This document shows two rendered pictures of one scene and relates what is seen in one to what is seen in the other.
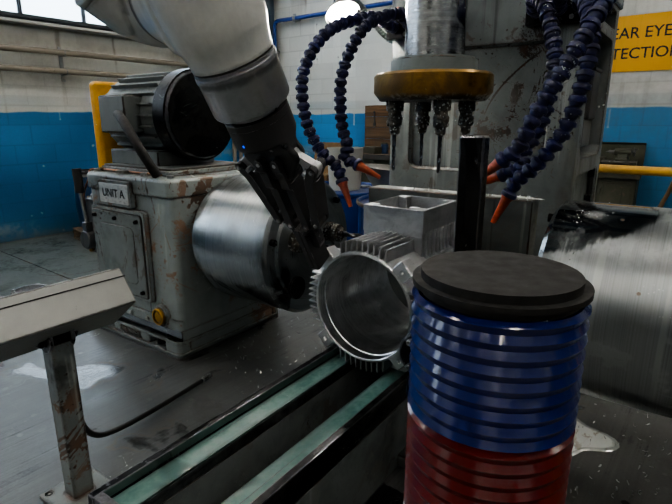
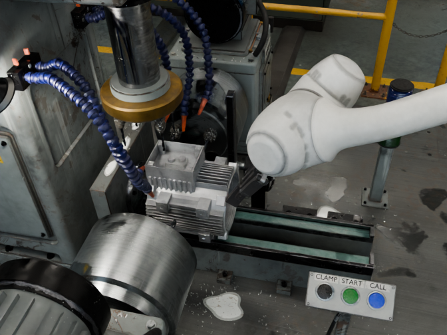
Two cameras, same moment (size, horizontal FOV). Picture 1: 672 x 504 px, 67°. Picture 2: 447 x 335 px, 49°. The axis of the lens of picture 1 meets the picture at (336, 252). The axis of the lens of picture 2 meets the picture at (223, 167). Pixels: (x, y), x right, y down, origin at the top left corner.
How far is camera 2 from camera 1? 1.40 m
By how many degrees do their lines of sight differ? 95
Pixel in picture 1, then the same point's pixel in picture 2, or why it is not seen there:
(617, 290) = (239, 108)
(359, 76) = not seen: outside the picture
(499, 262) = (398, 84)
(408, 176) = (60, 175)
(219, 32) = not seen: hidden behind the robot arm
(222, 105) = not seen: hidden behind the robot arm
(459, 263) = (402, 87)
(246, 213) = (177, 257)
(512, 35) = (70, 37)
